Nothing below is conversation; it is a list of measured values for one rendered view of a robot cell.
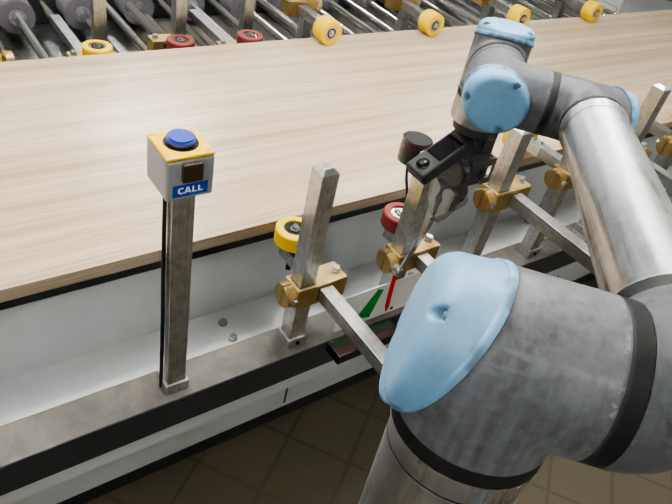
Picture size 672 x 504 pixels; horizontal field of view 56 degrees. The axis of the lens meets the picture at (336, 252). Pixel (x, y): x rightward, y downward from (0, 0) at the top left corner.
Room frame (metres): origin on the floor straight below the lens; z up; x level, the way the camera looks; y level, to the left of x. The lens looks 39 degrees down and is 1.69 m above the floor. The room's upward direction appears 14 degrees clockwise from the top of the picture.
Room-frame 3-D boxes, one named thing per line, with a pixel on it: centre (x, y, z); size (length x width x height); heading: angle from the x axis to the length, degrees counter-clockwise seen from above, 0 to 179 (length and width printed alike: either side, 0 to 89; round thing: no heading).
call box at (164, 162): (0.73, 0.24, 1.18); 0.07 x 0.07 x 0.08; 43
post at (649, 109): (1.59, -0.69, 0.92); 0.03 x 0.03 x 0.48; 43
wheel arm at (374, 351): (0.87, -0.04, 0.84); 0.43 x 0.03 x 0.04; 43
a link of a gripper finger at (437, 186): (1.02, -0.17, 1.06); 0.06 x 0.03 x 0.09; 132
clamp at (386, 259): (1.09, -0.15, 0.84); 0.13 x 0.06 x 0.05; 133
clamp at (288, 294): (0.92, 0.03, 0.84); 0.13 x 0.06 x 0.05; 133
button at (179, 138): (0.73, 0.24, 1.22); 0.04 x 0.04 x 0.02
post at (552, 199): (1.42, -0.50, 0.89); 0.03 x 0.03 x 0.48; 43
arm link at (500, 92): (0.89, -0.18, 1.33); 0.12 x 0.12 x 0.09; 86
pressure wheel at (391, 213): (1.15, -0.12, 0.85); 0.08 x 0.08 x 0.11
